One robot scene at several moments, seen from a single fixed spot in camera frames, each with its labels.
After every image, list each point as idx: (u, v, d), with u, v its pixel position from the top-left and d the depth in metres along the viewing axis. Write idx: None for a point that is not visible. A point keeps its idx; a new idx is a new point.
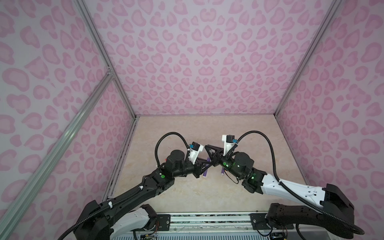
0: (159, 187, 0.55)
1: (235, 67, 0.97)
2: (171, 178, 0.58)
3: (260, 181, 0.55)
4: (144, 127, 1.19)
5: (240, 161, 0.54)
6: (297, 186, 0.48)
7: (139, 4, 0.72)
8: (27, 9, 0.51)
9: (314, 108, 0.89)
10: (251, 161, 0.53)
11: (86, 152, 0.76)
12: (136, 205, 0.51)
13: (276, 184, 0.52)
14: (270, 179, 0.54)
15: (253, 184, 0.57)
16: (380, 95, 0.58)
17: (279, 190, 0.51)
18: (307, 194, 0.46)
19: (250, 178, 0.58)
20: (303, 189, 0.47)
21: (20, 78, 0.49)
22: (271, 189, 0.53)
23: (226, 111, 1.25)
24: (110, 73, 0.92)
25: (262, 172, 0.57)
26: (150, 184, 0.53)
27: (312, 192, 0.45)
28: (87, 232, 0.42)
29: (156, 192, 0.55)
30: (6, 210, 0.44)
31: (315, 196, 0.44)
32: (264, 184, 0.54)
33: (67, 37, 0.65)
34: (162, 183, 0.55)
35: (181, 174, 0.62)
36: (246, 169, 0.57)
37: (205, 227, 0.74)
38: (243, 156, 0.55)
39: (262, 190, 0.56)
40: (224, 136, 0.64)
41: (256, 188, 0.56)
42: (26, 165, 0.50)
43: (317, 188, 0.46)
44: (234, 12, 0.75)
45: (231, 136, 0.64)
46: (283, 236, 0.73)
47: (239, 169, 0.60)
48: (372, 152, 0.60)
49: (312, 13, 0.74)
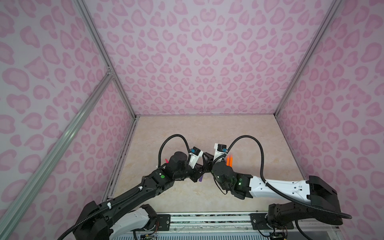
0: (159, 187, 0.55)
1: (235, 67, 0.97)
2: (171, 178, 0.58)
3: (247, 186, 0.54)
4: (144, 127, 1.19)
5: (217, 172, 0.54)
6: (282, 184, 0.48)
7: (139, 3, 0.72)
8: (27, 9, 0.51)
9: (314, 108, 0.89)
10: (229, 169, 0.53)
11: (86, 152, 0.76)
12: (135, 205, 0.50)
13: (263, 185, 0.51)
14: (256, 182, 0.53)
15: (241, 190, 0.55)
16: (380, 95, 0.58)
17: (267, 192, 0.51)
18: (293, 191, 0.46)
19: (237, 185, 0.56)
20: (288, 187, 0.47)
21: (20, 77, 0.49)
22: (259, 192, 0.52)
23: (226, 111, 1.25)
24: (110, 72, 0.92)
25: (248, 176, 0.56)
26: (149, 184, 0.52)
27: (298, 188, 0.45)
28: (86, 233, 0.42)
29: (155, 192, 0.55)
30: (6, 210, 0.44)
31: (302, 191, 0.44)
32: (251, 189, 0.53)
33: (67, 37, 0.65)
34: (163, 184, 0.56)
35: (181, 176, 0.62)
36: (226, 177, 0.56)
37: (205, 227, 0.74)
38: (220, 166, 0.55)
39: (251, 194, 0.55)
40: (215, 144, 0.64)
41: (245, 193, 0.55)
42: (26, 165, 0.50)
43: (301, 181, 0.46)
44: (234, 12, 0.75)
45: (222, 145, 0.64)
46: (283, 236, 0.73)
47: (220, 180, 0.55)
48: (372, 152, 0.60)
49: (312, 14, 0.74)
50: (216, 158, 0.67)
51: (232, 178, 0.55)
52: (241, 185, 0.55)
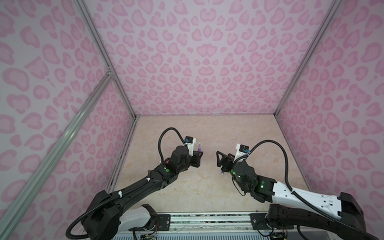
0: (165, 180, 0.56)
1: (235, 67, 0.97)
2: (175, 173, 0.60)
3: (270, 191, 0.52)
4: (144, 127, 1.19)
5: (238, 171, 0.54)
6: (311, 195, 0.47)
7: (139, 3, 0.72)
8: (27, 9, 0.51)
9: (314, 108, 0.89)
10: (250, 169, 0.53)
11: (86, 152, 0.76)
12: (143, 195, 0.51)
13: (288, 193, 0.50)
14: (281, 188, 0.52)
15: (262, 193, 0.54)
16: (380, 95, 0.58)
17: (293, 200, 0.49)
18: (322, 204, 0.44)
19: (258, 187, 0.55)
20: (317, 199, 0.46)
21: (20, 78, 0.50)
22: (283, 199, 0.51)
23: (226, 111, 1.25)
24: (110, 72, 0.92)
25: (271, 180, 0.55)
26: (156, 176, 0.55)
27: (328, 202, 0.44)
28: (97, 221, 0.42)
29: (161, 185, 0.56)
30: (6, 210, 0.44)
31: (332, 207, 0.43)
32: (275, 194, 0.51)
33: (67, 37, 0.65)
34: (168, 177, 0.57)
35: (184, 169, 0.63)
36: (248, 178, 0.55)
37: (205, 227, 0.74)
38: (242, 166, 0.54)
39: (272, 199, 0.54)
40: (238, 144, 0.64)
41: (266, 197, 0.53)
42: (26, 165, 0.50)
43: (332, 197, 0.45)
44: (234, 12, 0.75)
45: (245, 146, 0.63)
46: (283, 236, 0.73)
47: (240, 180, 0.59)
48: (372, 152, 0.60)
49: (312, 14, 0.74)
50: (237, 158, 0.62)
51: (254, 179, 0.54)
52: (263, 188, 0.54)
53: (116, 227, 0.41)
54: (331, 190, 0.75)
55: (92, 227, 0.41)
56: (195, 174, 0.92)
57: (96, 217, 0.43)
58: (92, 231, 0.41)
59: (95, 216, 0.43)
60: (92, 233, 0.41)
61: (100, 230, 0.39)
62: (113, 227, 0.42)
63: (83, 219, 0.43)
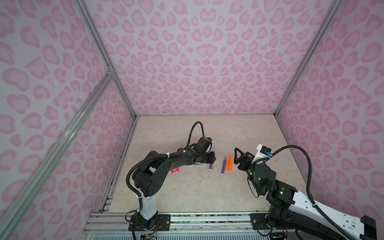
0: (193, 156, 0.66)
1: (236, 67, 0.97)
2: (201, 153, 0.72)
3: (290, 199, 0.51)
4: (144, 127, 1.19)
5: (260, 173, 0.52)
6: (332, 211, 0.46)
7: (139, 3, 0.72)
8: (27, 9, 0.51)
9: (314, 108, 0.89)
10: (272, 174, 0.50)
11: (86, 152, 0.76)
12: (179, 165, 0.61)
13: (309, 205, 0.49)
14: (302, 199, 0.50)
15: (280, 199, 0.52)
16: (380, 95, 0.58)
17: (313, 213, 0.48)
18: (344, 223, 0.44)
19: (276, 192, 0.53)
20: (339, 217, 0.45)
21: (20, 78, 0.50)
22: (302, 210, 0.50)
23: (226, 111, 1.25)
24: (110, 72, 0.92)
25: (292, 188, 0.53)
26: (188, 151, 0.66)
27: (351, 223, 0.44)
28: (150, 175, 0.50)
29: (191, 160, 0.66)
30: (6, 210, 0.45)
31: (355, 228, 0.43)
32: (295, 203, 0.50)
33: (67, 37, 0.65)
34: (196, 153, 0.67)
35: (205, 153, 0.78)
36: (268, 181, 0.53)
37: (205, 227, 0.74)
38: (263, 168, 0.52)
39: (290, 207, 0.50)
40: (259, 145, 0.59)
41: (283, 203, 0.52)
42: (26, 165, 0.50)
43: (355, 218, 0.44)
44: (234, 12, 0.75)
45: (267, 148, 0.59)
46: (283, 236, 0.73)
47: (259, 182, 0.57)
48: (372, 152, 0.60)
49: (312, 14, 0.74)
50: (256, 159, 0.63)
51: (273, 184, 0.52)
52: (282, 194, 0.52)
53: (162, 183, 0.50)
54: (331, 190, 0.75)
55: (144, 179, 0.49)
56: (195, 174, 0.92)
57: (147, 172, 0.51)
58: (144, 182, 0.49)
59: (146, 172, 0.51)
60: (144, 184, 0.48)
61: (152, 181, 0.48)
62: (160, 182, 0.51)
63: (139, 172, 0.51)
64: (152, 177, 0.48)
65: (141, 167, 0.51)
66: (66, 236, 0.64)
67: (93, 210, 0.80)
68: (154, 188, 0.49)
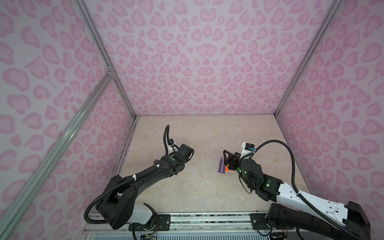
0: (172, 167, 0.59)
1: (235, 67, 0.97)
2: (182, 162, 0.66)
3: (276, 190, 0.53)
4: (144, 127, 1.19)
5: (245, 167, 0.56)
6: (316, 199, 0.47)
7: (139, 3, 0.72)
8: (28, 9, 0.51)
9: (314, 108, 0.89)
10: (257, 166, 0.54)
11: (86, 152, 0.76)
12: (153, 183, 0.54)
13: (294, 194, 0.50)
14: (287, 189, 0.52)
15: (267, 191, 0.55)
16: (380, 95, 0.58)
17: (298, 202, 0.50)
18: (328, 210, 0.44)
19: (263, 185, 0.56)
20: (322, 204, 0.46)
21: (20, 78, 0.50)
22: (288, 200, 0.52)
23: (226, 111, 1.25)
24: (110, 72, 0.92)
25: (278, 181, 0.55)
26: (164, 164, 0.58)
27: (334, 208, 0.44)
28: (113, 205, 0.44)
29: (169, 172, 0.59)
30: (6, 210, 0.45)
31: (338, 213, 0.43)
32: (280, 193, 0.52)
33: (67, 37, 0.65)
34: (176, 163, 0.61)
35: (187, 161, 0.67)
36: (253, 175, 0.57)
37: (204, 227, 0.74)
38: (249, 162, 0.56)
39: (276, 199, 0.55)
40: (243, 142, 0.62)
41: (270, 196, 0.54)
42: (26, 165, 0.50)
43: (339, 203, 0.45)
44: (234, 12, 0.75)
45: (251, 144, 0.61)
46: (283, 236, 0.73)
47: (246, 176, 0.61)
48: (372, 152, 0.60)
49: (312, 14, 0.74)
50: (243, 156, 0.67)
51: (260, 177, 0.56)
52: (269, 186, 0.55)
53: (131, 210, 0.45)
54: (331, 191, 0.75)
55: (109, 210, 0.43)
56: (195, 174, 0.92)
57: (112, 201, 0.44)
58: (109, 213, 0.42)
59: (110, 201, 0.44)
60: (109, 215, 0.42)
61: (117, 212, 0.41)
62: (128, 210, 0.44)
63: (100, 203, 0.44)
64: (117, 207, 0.42)
65: (103, 198, 0.44)
66: (65, 236, 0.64)
67: (93, 210, 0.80)
68: (121, 218, 0.43)
